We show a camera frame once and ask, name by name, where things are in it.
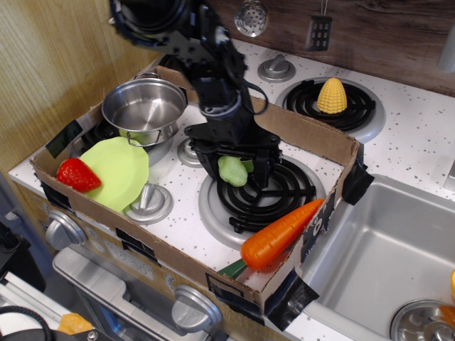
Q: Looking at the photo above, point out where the silver oven door handle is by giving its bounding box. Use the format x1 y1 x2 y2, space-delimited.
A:
53 248 210 340

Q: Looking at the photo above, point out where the orange toy carrot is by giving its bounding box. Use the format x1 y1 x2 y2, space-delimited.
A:
240 199 323 271

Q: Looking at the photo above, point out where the hanging silver strainer ladle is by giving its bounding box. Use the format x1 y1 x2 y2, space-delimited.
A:
234 1 269 38

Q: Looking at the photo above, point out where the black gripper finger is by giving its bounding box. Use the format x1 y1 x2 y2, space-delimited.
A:
252 151 282 188
194 147 222 180

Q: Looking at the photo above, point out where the brown cardboard fence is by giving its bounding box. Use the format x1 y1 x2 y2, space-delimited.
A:
30 65 363 315

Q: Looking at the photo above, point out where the light green plastic plate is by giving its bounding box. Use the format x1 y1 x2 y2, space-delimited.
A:
80 136 149 212

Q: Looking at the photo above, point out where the silver bowl in sink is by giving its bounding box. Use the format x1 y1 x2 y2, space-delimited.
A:
389 300 454 340

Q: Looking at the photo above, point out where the back silver stove knob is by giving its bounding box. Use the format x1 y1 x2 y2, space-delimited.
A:
257 55 296 83

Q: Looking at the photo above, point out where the back right black burner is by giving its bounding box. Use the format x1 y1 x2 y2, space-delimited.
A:
276 77 386 143

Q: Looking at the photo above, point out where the front silver stove knob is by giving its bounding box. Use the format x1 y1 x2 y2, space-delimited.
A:
124 183 173 224

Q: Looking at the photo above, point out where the black tape at left corner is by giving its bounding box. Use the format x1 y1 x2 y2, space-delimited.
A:
45 120 83 158

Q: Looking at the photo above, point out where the centre silver stove knob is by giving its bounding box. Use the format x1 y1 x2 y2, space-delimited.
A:
177 139 202 168

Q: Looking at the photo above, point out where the small steel pot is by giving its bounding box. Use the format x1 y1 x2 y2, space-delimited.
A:
101 72 188 147

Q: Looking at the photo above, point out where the black tape at corner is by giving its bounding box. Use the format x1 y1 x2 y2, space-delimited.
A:
342 144 374 205
45 120 83 158
264 270 319 331

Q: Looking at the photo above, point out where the silver faucet post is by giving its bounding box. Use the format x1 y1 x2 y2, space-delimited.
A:
437 25 455 73

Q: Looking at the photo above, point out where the silver toy sink basin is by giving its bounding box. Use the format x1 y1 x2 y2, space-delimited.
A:
302 175 454 340

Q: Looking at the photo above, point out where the yellow toy corn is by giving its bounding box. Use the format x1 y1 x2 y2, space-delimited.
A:
316 77 348 114

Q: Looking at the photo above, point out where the silver stove knob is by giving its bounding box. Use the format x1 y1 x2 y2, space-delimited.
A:
257 55 296 83
124 183 173 224
177 139 202 168

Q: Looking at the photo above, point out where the black cable bottom left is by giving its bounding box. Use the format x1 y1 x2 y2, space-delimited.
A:
0 305 53 341

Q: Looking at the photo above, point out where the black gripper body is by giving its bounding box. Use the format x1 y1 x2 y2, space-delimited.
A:
184 106 282 160

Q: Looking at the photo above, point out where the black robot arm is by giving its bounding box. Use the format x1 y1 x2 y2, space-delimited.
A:
109 1 282 188

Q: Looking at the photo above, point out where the silver oven knob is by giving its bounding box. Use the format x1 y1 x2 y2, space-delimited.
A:
45 210 87 251
171 284 223 333

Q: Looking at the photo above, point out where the hanging silver slotted spatula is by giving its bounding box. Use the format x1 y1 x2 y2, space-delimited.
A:
305 1 333 52

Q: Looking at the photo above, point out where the right silver oven knob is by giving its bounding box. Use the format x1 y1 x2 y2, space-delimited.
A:
171 284 223 333

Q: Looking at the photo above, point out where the yellow object right edge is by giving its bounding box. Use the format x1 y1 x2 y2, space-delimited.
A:
450 270 455 299

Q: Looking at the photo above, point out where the black tape at right corner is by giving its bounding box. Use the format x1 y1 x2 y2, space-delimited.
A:
342 144 374 205

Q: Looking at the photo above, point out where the left silver oven knob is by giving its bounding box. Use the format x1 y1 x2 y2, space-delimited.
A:
45 210 87 251

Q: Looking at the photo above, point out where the red toy strawberry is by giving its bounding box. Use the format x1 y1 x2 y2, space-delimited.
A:
56 158 102 193

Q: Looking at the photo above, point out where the orange object bottom left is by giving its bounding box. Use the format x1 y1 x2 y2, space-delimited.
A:
57 313 93 335

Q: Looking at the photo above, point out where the front right black burner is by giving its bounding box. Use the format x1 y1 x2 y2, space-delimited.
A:
198 156 326 250

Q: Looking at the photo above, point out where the black tape at front corner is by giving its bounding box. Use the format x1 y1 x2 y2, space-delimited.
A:
264 270 319 331

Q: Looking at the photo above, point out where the green toy broccoli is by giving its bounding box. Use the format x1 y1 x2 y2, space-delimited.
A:
218 156 254 188

